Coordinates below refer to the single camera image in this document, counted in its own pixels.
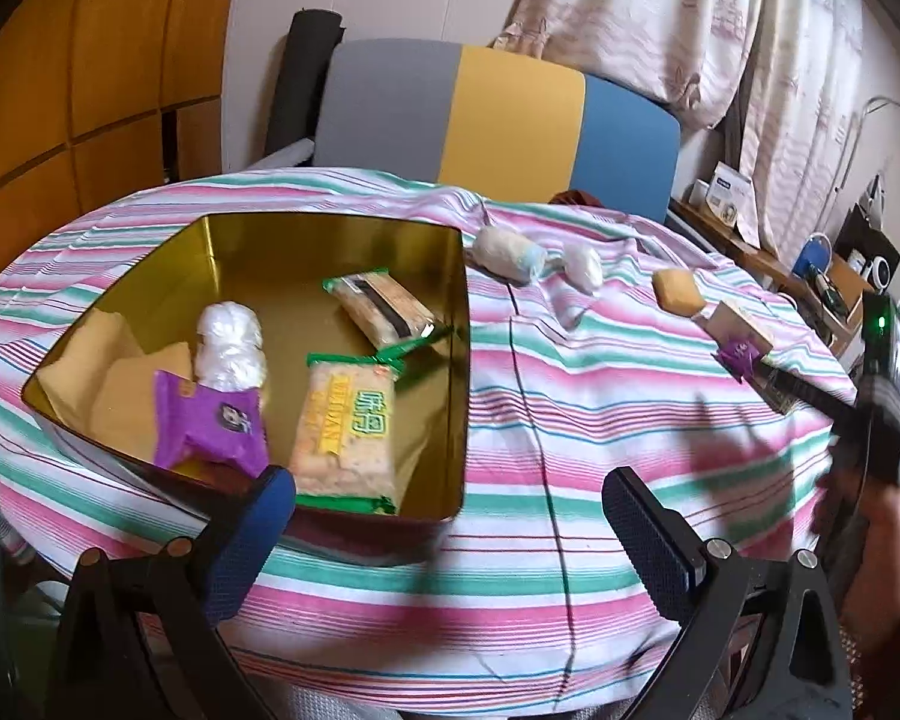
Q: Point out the small yellow sponge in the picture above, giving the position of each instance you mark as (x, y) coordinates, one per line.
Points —
(679, 291)

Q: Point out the pink green striped tablecloth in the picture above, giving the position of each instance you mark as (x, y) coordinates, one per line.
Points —
(540, 420)

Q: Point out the metal stand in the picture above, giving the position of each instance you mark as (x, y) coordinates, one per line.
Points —
(849, 157)

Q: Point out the brown cardboard box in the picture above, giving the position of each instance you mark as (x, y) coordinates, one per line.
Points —
(851, 270)

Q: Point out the small purple snack packet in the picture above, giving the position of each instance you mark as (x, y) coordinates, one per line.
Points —
(739, 352)

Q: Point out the wooden shelf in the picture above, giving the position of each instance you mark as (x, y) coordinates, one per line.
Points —
(765, 262)

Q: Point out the large yellow sponge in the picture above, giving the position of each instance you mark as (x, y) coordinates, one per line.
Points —
(82, 360)

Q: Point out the small white cup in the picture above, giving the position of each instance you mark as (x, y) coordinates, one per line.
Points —
(701, 193)

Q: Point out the grey yellow blue chair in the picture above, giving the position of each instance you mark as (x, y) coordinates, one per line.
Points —
(510, 120)

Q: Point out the cracker packet green label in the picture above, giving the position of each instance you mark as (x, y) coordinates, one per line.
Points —
(345, 427)

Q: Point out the gold metal tin box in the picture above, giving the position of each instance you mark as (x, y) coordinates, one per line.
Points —
(270, 270)

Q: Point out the person's right hand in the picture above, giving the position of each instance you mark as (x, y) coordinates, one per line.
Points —
(881, 532)

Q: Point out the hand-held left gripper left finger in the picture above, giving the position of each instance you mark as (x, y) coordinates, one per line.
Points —
(244, 540)

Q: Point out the dark green bottle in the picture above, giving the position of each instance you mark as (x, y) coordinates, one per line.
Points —
(832, 291)

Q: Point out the blue round gadget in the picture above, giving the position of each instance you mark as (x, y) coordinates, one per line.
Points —
(811, 259)

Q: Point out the pink patterned curtain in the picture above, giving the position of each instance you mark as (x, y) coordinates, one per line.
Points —
(645, 15)

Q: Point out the large purple snack packet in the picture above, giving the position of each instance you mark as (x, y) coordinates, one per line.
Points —
(210, 424)

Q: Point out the cracker packet dark stripe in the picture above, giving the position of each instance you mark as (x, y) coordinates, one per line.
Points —
(386, 307)

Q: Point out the wooden wardrobe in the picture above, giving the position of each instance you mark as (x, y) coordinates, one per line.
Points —
(82, 75)

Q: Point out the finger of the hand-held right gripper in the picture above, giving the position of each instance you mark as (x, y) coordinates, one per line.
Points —
(825, 409)

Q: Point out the white round device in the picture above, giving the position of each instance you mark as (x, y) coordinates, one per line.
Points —
(881, 272)

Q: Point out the white wrapped rail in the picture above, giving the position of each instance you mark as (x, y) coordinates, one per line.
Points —
(281, 154)

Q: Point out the white blue-label box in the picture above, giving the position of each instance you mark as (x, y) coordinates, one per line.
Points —
(726, 191)

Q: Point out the beige purple snack packet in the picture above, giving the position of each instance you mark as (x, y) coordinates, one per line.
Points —
(735, 319)

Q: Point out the white plastic-wrapped ball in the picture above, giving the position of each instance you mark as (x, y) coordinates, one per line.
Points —
(583, 266)
(229, 345)

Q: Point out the black rolled mat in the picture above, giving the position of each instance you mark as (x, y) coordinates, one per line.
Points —
(300, 75)

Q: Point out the brown cloth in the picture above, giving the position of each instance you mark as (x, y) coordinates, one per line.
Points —
(579, 197)

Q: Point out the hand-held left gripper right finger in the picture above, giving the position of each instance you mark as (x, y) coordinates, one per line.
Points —
(649, 540)

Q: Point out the cream towel blue edge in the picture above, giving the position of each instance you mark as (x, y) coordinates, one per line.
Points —
(506, 253)

